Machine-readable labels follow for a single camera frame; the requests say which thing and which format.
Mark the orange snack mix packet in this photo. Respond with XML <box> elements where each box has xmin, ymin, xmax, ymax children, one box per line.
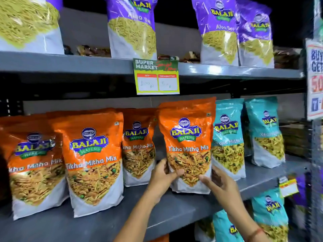
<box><xmin>0</xmin><ymin>114</ymin><xmax>70</xmax><ymax>221</ymax></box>
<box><xmin>121</xmin><ymin>108</ymin><xmax>159</xmax><ymax>187</ymax></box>
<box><xmin>158</xmin><ymin>97</ymin><xmax>217</xmax><ymax>195</ymax></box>
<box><xmin>50</xmin><ymin>109</ymin><xmax>124</xmax><ymax>218</ymax></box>

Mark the green and yellow price tag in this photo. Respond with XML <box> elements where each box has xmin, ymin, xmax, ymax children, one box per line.
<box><xmin>133</xmin><ymin>58</ymin><xmax>180</xmax><ymax>95</ymax></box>

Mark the small purple snack packet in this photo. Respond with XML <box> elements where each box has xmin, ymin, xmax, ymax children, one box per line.
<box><xmin>292</xmin><ymin>173</ymin><xmax>308</xmax><ymax>207</ymax></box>

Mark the person's left hand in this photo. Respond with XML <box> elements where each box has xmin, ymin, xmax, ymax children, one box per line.
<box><xmin>145</xmin><ymin>158</ymin><xmax>185</xmax><ymax>204</ymax></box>

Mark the person's left forearm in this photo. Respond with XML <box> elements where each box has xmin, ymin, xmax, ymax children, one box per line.
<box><xmin>114</xmin><ymin>193</ymin><xmax>163</xmax><ymax>242</ymax></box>

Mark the red thread bracelet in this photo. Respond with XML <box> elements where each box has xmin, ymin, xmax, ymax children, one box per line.
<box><xmin>246</xmin><ymin>227</ymin><xmax>264</xmax><ymax>242</ymax></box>

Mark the teal snack mix packet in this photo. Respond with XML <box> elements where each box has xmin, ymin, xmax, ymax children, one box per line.
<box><xmin>245</xmin><ymin>96</ymin><xmax>286</xmax><ymax>169</ymax></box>
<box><xmin>212</xmin><ymin>210</ymin><xmax>244</xmax><ymax>242</ymax></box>
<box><xmin>211</xmin><ymin>98</ymin><xmax>247</xmax><ymax>181</ymax></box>
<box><xmin>251</xmin><ymin>188</ymin><xmax>289</xmax><ymax>242</ymax></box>

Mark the person's right forearm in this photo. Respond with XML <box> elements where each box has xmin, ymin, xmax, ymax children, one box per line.
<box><xmin>223</xmin><ymin>202</ymin><xmax>272</xmax><ymax>242</ymax></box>

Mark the small yellow price tag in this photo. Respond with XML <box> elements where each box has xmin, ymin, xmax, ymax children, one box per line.
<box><xmin>278</xmin><ymin>176</ymin><xmax>300</xmax><ymax>198</ymax></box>

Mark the clear snack mix packet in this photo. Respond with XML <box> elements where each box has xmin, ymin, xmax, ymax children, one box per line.
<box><xmin>194</xmin><ymin>216</ymin><xmax>215</xmax><ymax>242</ymax></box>

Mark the grey metal shelf board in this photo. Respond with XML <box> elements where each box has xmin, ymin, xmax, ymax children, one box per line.
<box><xmin>0</xmin><ymin>51</ymin><xmax>305</xmax><ymax>80</ymax></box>
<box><xmin>0</xmin><ymin>155</ymin><xmax>311</xmax><ymax>242</ymax></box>

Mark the brown snack packets row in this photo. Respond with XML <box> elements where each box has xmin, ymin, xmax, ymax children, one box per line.
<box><xmin>63</xmin><ymin>44</ymin><xmax>304</xmax><ymax>70</ymax></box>

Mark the person's right hand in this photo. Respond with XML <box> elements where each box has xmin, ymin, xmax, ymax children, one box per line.
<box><xmin>199</xmin><ymin>166</ymin><xmax>245</xmax><ymax>212</ymax></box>

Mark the white offer sign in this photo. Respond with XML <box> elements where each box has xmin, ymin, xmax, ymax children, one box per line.
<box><xmin>305</xmin><ymin>38</ymin><xmax>323</xmax><ymax>121</ymax></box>

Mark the purple sev snack packet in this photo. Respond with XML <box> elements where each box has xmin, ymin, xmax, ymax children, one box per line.
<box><xmin>0</xmin><ymin>0</ymin><xmax>65</xmax><ymax>55</ymax></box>
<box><xmin>103</xmin><ymin>0</ymin><xmax>159</xmax><ymax>60</ymax></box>
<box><xmin>236</xmin><ymin>0</ymin><xmax>275</xmax><ymax>69</ymax></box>
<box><xmin>191</xmin><ymin>0</ymin><xmax>239</xmax><ymax>66</ymax></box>

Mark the grey metal rack post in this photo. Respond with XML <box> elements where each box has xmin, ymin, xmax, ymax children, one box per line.
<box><xmin>306</xmin><ymin>0</ymin><xmax>323</xmax><ymax>242</ymax></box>

